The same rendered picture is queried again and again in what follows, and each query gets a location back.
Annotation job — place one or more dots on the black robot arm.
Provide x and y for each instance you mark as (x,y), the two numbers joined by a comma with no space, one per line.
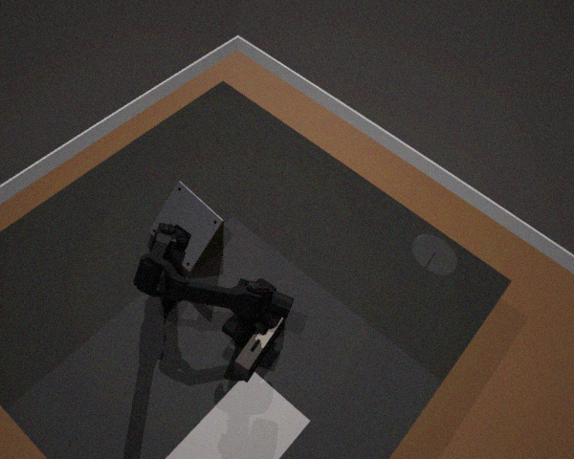
(249,299)

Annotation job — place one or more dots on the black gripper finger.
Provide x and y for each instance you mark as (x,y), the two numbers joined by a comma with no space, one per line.
(251,324)

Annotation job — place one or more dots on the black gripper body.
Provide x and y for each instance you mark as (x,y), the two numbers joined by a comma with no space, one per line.
(237,328)

